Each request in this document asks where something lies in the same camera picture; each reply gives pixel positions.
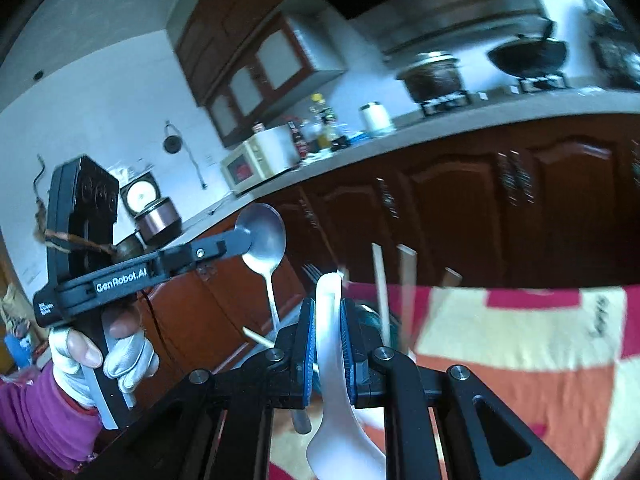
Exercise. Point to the printed blanket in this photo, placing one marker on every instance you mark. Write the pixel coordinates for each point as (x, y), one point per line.
(525, 370)

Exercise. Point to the white floral utensil holder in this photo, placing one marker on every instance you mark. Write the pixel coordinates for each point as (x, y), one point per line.
(385, 322)

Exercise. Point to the dark sauce bottle red label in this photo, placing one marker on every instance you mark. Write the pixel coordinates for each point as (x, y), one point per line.
(298, 142)

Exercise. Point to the black stove grate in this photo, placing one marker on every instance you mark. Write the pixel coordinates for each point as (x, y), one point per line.
(445, 102)
(542, 84)

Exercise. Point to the black wok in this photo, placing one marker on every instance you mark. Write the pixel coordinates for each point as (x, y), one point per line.
(530, 57)

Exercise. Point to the white jar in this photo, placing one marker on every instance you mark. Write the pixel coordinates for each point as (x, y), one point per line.
(375, 120)

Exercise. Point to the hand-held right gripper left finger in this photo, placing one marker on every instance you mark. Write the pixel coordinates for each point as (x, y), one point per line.
(309, 355)

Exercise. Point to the yellow cap oil bottle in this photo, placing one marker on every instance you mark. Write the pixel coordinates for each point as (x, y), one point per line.
(325, 135)

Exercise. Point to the cream microwave oven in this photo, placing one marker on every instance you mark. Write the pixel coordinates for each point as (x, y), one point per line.
(245, 165)

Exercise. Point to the large round metal spoon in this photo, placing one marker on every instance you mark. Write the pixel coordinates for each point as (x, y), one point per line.
(260, 235)

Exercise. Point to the wooden lower kitchen cabinets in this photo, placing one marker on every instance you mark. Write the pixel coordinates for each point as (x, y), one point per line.
(450, 200)

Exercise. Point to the metal fork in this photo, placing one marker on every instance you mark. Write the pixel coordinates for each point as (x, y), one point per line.
(312, 271)

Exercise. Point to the person's left hand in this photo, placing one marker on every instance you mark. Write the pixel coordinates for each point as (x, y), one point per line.
(130, 355)

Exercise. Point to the grey kitchen countertop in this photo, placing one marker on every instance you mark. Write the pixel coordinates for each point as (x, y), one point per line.
(450, 120)

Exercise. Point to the person's left forearm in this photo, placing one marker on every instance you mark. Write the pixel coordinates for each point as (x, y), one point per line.
(35, 420)

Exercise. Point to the wooden upper cabinet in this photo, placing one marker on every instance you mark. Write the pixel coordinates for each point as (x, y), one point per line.
(225, 45)

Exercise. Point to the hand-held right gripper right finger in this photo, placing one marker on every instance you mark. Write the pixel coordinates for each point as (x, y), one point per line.
(348, 360)

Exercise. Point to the dark cooking pot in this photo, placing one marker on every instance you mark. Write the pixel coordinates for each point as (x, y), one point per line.
(432, 80)

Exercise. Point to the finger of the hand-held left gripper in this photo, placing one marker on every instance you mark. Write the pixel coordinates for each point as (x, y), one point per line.
(210, 252)

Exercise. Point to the black hanging wall item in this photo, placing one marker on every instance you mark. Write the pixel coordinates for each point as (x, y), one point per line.
(171, 144)

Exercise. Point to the steel range hood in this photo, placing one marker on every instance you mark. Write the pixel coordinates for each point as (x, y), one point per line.
(450, 15)

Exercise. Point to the white plastic spoon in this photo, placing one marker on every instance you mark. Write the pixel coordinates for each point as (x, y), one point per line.
(329, 310)

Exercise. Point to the copper rice cooker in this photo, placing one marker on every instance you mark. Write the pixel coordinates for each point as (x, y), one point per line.
(157, 220)

